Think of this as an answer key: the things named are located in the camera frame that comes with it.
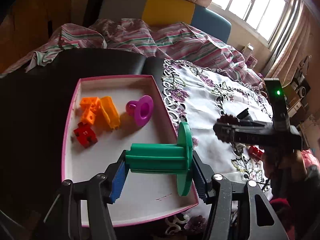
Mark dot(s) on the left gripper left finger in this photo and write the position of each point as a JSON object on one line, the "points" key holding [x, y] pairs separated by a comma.
{"points": [[63, 220]]}

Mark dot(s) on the orange holed block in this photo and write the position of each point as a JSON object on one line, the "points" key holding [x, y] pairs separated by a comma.
{"points": [[90, 107]]}

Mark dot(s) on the window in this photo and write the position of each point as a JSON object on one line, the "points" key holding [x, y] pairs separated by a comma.
{"points": [[260, 17]]}

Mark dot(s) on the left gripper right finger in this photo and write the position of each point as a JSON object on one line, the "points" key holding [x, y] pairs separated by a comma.
{"points": [[238, 211]]}

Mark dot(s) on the green plastic spool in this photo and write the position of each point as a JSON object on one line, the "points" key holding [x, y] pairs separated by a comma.
{"points": [[165, 159]]}

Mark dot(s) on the pink striped bedsheet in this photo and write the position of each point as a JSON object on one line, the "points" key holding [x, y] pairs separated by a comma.
{"points": [[179, 41]]}

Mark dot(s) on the magenta plastic cup toy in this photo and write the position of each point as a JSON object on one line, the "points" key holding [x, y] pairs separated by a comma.
{"points": [[140, 110]]}

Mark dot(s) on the white carton box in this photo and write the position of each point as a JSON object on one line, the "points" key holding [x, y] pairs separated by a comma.
{"points": [[247, 50]]}

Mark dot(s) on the beige curtain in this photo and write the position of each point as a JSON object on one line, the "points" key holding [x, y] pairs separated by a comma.
{"points": [[289, 49]]}

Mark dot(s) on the multicolour padded headboard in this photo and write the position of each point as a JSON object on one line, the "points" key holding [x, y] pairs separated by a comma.
{"points": [[159, 13]]}

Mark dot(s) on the red small block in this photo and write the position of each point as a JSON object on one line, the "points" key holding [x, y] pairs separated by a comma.
{"points": [[85, 135]]}

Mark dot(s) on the pink-rimmed white tray box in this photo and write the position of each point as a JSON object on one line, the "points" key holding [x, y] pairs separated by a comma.
{"points": [[145, 197]]}

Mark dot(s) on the red metallic capsule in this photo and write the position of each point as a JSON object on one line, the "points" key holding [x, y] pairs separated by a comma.
{"points": [[255, 152]]}

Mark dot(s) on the white floral embroidered tablecloth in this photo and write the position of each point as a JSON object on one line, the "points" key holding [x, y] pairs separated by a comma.
{"points": [[200, 96]]}

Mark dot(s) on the orange ridged block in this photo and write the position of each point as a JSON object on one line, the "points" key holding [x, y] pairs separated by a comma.
{"points": [[107, 114]]}

